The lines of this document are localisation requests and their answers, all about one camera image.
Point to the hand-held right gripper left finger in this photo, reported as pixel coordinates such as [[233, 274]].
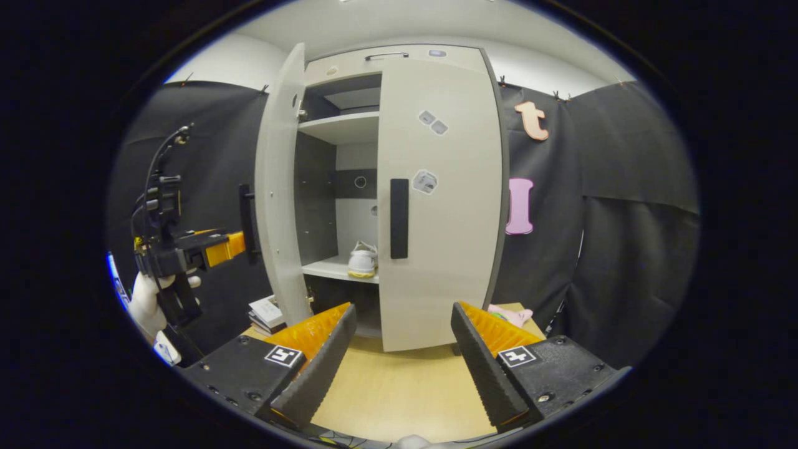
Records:
[[324, 368]]

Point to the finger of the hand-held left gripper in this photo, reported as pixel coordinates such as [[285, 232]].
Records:
[[215, 246]]

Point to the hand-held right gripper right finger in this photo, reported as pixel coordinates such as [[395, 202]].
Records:
[[483, 368]]

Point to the light grey cabinet door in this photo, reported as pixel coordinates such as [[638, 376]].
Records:
[[277, 187], [455, 249]]

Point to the white sneaker shoe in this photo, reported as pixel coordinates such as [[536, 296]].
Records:
[[361, 262]]

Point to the grey shoe cabinet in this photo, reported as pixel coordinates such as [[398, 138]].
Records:
[[340, 128]]

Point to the light grey cabinet drawer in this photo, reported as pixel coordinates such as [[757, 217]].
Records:
[[349, 65]]

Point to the pink cloth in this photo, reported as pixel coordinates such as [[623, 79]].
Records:
[[514, 317]]

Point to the dark brown book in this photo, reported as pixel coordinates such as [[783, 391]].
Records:
[[271, 328]]

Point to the white cover book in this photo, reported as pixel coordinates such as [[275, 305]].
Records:
[[268, 308]]

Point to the white box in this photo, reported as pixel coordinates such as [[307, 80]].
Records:
[[166, 349]]

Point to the black backdrop cloth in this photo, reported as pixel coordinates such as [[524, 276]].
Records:
[[623, 262]]

